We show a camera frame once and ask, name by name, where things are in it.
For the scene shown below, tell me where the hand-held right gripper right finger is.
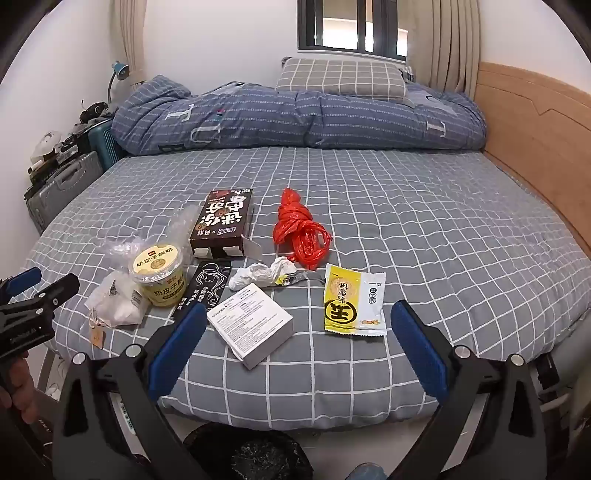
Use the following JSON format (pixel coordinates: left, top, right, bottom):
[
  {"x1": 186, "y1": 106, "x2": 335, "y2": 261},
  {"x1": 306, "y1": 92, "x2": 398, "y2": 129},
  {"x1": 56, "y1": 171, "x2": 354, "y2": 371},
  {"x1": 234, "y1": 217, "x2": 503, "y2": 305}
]
[{"x1": 390, "y1": 300, "x2": 548, "y2": 480}]

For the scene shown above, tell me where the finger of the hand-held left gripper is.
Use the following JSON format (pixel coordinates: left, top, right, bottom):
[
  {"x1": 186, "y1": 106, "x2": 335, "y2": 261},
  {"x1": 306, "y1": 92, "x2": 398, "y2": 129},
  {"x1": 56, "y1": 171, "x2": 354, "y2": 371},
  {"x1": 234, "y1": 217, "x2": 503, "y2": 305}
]
[
  {"x1": 0, "y1": 267, "x2": 43, "y2": 301},
  {"x1": 0, "y1": 273, "x2": 81, "y2": 324}
]

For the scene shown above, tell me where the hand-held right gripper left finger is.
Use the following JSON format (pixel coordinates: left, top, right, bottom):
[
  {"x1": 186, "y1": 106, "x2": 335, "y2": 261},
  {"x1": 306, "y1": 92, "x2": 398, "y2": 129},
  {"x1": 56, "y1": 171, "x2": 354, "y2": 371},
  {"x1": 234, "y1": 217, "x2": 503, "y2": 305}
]
[{"x1": 52, "y1": 302, "x2": 209, "y2": 480}]

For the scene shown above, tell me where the white bag with tag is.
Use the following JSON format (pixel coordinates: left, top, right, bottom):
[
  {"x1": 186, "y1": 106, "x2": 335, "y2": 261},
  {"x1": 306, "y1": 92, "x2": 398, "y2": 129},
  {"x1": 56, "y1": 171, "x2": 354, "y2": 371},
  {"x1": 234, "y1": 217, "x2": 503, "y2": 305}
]
[{"x1": 87, "y1": 269, "x2": 145, "y2": 349}]

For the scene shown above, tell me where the yellow yogurt cup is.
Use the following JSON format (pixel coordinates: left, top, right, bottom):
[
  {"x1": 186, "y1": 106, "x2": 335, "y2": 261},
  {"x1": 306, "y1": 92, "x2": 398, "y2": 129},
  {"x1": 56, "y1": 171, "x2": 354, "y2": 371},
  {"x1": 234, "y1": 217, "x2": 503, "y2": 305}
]
[{"x1": 128, "y1": 246, "x2": 188, "y2": 308}]

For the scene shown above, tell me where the black printed packet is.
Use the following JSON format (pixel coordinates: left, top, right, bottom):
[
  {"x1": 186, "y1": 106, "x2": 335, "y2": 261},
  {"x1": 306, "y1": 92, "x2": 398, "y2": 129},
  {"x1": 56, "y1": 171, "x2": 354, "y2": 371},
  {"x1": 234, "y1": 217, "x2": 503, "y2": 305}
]
[{"x1": 168, "y1": 261, "x2": 232, "y2": 324}]

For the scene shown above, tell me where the clear plastic bag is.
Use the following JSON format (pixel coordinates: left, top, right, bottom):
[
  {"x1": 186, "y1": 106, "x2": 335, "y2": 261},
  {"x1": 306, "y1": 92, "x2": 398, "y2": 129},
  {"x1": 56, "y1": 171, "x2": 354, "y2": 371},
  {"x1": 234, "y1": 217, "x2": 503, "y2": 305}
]
[{"x1": 99, "y1": 237, "x2": 139, "y2": 274}]

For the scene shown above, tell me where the white cardboard box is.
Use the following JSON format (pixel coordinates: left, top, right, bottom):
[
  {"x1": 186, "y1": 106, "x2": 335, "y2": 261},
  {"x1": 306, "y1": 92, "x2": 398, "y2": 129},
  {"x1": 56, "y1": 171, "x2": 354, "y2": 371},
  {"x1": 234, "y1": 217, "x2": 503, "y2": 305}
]
[{"x1": 206, "y1": 282, "x2": 295, "y2": 371}]

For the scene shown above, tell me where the yellow snack packet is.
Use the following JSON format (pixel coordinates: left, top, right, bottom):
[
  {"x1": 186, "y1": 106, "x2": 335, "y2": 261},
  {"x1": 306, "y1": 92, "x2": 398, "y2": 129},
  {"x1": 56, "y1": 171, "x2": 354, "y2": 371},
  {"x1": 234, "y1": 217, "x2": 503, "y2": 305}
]
[{"x1": 323, "y1": 263, "x2": 387, "y2": 337}]

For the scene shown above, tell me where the white tissue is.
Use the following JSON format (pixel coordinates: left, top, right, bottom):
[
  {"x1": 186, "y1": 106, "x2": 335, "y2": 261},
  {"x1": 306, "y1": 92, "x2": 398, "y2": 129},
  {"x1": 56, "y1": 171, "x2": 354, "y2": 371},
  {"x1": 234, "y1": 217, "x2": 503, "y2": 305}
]
[{"x1": 228, "y1": 257, "x2": 298, "y2": 291}]

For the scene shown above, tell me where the clear bubble wrap bag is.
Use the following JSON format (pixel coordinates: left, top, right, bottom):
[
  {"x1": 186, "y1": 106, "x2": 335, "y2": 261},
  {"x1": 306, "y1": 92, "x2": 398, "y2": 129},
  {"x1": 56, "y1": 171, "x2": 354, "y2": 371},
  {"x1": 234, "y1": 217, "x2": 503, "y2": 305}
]
[{"x1": 164, "y1": 205, "x2": 204, "y2": 265}]

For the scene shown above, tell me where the silver foil wrapper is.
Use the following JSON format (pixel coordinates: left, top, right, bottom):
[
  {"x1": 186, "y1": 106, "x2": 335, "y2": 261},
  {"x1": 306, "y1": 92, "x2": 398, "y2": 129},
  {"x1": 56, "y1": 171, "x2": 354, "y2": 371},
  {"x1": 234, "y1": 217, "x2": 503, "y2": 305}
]
[{"x1": 277, "y1": 270, "x2": 326, "y2": 288}]

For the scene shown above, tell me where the trash bin with black liner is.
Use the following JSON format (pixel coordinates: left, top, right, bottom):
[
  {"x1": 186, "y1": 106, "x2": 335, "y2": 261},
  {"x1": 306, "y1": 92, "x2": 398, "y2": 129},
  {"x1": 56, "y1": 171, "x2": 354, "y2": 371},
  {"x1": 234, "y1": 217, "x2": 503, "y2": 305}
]
[{"x1": 182, "y1": 422, "x2": 315, "y2": 480}]

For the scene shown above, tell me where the red plastic bag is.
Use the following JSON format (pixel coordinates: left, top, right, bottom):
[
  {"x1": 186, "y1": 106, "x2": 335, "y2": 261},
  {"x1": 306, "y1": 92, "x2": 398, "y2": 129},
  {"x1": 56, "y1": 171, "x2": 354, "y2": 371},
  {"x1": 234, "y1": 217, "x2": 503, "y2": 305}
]
[{"x1": 272, "y1": 188, "x2": 333, "y2": 270}]

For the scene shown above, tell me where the person's left hand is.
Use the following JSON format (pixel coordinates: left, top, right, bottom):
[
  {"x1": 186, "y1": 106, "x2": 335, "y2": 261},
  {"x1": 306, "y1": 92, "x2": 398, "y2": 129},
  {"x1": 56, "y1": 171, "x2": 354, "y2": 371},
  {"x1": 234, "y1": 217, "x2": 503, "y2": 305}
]
[{"x1": 0, "y1": 356, "x2": 37, "y2": 425}]

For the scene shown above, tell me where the grey suitcase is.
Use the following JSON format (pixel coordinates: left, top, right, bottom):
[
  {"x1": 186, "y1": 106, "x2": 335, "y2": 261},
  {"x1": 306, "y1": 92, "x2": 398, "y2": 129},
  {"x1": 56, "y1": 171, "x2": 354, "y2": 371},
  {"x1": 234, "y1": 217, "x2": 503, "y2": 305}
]
[{"x1": 24, "y1": 150, "x2": 105, "y2": 234}]

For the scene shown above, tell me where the grey checked bed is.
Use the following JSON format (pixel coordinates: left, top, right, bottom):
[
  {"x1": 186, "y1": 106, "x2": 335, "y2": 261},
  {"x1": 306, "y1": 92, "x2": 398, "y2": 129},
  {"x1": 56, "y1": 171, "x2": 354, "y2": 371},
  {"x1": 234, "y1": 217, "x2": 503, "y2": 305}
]
[{"x1": 9, "y1": 148, "x2": 591, "y2": 432}]

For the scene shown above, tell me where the brown printed cardboard box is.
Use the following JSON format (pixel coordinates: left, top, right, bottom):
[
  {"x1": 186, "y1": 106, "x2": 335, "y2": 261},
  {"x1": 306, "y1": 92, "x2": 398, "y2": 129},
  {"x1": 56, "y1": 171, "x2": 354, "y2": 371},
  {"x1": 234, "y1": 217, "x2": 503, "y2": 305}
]
[{"x1": 188, "y1": 188, "x2": 262, "y2": 260}]

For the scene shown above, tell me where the blue fluffy slipper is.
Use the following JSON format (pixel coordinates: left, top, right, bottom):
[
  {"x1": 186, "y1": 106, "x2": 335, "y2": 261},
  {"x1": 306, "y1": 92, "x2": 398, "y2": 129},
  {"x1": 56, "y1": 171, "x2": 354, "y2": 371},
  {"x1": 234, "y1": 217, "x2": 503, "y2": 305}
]
[{"x1": 342, "y1": 464, "x2": 386, "y2": 480}]

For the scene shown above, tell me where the white plastic item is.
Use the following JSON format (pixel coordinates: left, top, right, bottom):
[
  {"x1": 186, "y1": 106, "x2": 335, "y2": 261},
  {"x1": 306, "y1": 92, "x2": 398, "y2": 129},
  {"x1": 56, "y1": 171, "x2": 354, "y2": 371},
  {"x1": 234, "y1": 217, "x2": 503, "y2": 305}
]
[{"x1": 30, "y1": 130, "x2": 63, "y2": 164}]

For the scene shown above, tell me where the teal suitcase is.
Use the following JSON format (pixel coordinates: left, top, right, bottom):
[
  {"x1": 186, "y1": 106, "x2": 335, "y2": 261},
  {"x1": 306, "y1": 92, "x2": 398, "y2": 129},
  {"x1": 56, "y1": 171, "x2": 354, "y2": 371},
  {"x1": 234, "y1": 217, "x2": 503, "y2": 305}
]
[{"x1": 90, "y1": 117, "x2": 125, "y2": 171}]

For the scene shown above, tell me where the pile of dark gadgets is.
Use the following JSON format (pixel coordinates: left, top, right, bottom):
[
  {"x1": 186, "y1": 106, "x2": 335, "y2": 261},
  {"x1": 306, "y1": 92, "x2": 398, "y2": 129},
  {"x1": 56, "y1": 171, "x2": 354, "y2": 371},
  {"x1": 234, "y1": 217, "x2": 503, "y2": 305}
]
[{"x1": 25, "y1": 102, "x2": 116, "y2": 185}]

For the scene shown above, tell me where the blue desk lamp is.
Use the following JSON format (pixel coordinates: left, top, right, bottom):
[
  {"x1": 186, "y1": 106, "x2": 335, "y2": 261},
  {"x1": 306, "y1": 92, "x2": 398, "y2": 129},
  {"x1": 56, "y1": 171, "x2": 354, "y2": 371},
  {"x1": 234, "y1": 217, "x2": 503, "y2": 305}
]
[{"x1": 107, "y1": 62, "x2": 132, "y2": 104}]

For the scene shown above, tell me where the blue striped quilt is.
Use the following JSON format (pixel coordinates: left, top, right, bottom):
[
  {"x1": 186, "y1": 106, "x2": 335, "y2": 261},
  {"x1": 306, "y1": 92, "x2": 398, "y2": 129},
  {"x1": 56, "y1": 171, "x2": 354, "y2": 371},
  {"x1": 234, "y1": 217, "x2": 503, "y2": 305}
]
[{"x1": 112, "y1": 74, "x2": 488, "y2": 156}]

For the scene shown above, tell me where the wooden headboard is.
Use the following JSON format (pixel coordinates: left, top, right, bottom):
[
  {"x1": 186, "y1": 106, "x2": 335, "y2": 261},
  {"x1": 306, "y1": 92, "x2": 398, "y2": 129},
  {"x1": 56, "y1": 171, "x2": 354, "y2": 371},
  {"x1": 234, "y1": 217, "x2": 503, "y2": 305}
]
[{"x1": 473, "y1": 61, "x2": 591, "y2": 259}]

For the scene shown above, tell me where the beige curtain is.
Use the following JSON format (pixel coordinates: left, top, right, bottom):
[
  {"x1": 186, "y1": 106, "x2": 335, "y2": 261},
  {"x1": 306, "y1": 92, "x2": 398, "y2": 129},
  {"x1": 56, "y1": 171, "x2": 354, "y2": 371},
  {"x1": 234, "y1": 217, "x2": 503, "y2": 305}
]
[
  {"x1": 113, "y1": 0, "x2": 148, "y2": 90},
  {"x1": 406, "y1": 0, "x2": 483, "y2": 100}
]

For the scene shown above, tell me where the grey checked pillow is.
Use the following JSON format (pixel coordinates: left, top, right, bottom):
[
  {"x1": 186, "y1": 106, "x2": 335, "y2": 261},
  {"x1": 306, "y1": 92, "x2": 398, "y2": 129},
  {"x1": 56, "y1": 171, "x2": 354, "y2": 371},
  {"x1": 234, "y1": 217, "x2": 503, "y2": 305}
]
[{"x1": 276, "y1": 56, "x2": 409, "y2": 103}]

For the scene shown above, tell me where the dark framed window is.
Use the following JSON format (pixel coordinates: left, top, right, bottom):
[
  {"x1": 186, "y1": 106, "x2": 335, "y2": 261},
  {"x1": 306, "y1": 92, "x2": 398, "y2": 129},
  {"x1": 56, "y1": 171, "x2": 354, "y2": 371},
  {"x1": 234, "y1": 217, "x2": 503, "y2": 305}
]
[{"x1": 297, "y1": 0, "x2": 409, "y2": 63}]

